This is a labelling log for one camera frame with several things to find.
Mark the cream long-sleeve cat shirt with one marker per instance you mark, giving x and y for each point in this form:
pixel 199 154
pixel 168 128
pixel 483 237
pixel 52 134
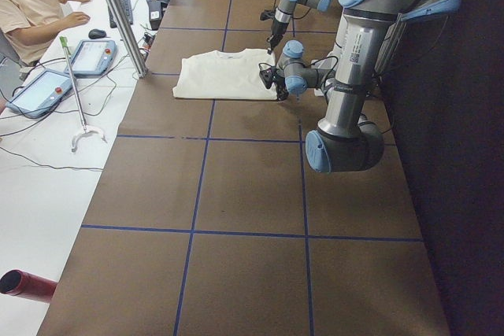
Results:
pixel 220 75

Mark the black computer mouse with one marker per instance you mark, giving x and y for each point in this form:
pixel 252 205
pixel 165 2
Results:
pixel 97 34

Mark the grey reacher grabber tool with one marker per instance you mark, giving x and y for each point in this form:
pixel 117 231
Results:
pixel 85 128

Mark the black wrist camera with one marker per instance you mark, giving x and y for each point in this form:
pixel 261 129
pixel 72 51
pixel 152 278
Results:
pixel 267 76
pixel 267 14

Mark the red cylinder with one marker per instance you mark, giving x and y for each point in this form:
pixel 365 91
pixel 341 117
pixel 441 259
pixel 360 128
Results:
pixel 17 283

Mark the teach pendant far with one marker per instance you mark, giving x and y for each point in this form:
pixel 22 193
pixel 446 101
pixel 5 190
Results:
pixel 93 57

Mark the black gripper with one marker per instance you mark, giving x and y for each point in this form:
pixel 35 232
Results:
pixel 280 88
pixel 276 29

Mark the black keyboard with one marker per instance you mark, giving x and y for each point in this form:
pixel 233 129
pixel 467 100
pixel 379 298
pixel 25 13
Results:
pixel 127 8

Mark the aluminium frame post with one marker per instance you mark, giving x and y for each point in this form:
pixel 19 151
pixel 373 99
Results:
pixel 128 38

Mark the teach pendant near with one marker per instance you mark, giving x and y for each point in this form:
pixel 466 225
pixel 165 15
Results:
pixel 42 95

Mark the seated person in beige shirt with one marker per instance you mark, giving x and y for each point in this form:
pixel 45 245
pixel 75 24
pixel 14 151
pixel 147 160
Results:
pixel 30 26

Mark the teach pendant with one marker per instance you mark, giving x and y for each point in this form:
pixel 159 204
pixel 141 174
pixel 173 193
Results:
pixel 42 95
pixel 93 57

